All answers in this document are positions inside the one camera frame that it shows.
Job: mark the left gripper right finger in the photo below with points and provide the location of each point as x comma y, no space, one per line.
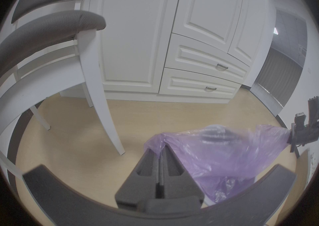
189,190

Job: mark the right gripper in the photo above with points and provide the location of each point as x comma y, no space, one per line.
306,134

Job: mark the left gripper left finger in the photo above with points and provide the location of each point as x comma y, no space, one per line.
129,192

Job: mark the purple plastic bag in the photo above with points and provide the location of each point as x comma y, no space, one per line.
224,160

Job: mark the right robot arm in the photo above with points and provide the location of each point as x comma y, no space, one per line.
314,110

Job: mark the grey curtain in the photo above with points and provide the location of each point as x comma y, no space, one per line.
279,77

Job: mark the white wardrobe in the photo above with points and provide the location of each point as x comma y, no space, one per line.
139,33

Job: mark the grey white chair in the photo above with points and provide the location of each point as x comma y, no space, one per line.
49,28

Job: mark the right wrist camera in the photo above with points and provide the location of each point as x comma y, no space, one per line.
300,117

